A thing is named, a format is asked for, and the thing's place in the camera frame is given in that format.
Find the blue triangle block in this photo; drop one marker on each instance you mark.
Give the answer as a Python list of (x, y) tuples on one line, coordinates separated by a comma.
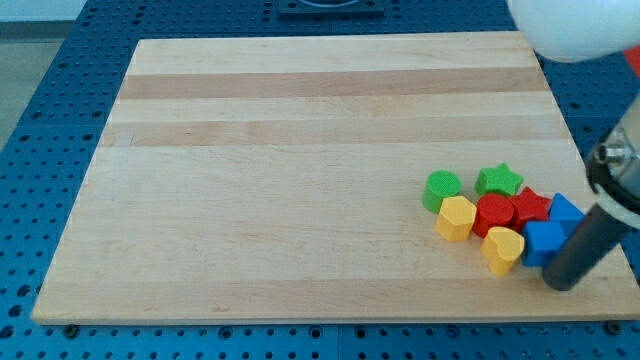
[(565, 213)]

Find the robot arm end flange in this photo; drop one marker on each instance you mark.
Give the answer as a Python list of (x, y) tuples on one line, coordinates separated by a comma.
[(613, 169)]

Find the green star block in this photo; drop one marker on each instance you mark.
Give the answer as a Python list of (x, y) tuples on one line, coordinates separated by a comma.
[(500, 180)]

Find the red star block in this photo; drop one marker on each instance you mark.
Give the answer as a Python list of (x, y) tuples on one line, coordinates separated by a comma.
[(528, 206)]

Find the wooden board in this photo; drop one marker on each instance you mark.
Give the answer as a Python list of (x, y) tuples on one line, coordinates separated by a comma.
[(279, 180)]

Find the green cylinder block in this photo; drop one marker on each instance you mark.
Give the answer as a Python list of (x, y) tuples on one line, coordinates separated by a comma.
[(439, 185)]

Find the yellow hexagon block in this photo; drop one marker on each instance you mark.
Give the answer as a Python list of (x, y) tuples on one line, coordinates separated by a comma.
[(456, 218)]

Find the red cylinder block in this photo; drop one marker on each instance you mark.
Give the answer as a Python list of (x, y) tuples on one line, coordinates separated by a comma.
[(492, 210)]

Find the yellow heart block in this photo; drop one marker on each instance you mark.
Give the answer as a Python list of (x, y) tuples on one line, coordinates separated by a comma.
[(502, 247)]

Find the blue cube block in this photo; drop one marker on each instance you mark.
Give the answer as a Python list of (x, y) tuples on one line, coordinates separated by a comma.
[(543, 240)]

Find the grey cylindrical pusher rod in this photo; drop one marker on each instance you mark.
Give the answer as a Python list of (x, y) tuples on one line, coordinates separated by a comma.
[(602, 228)]

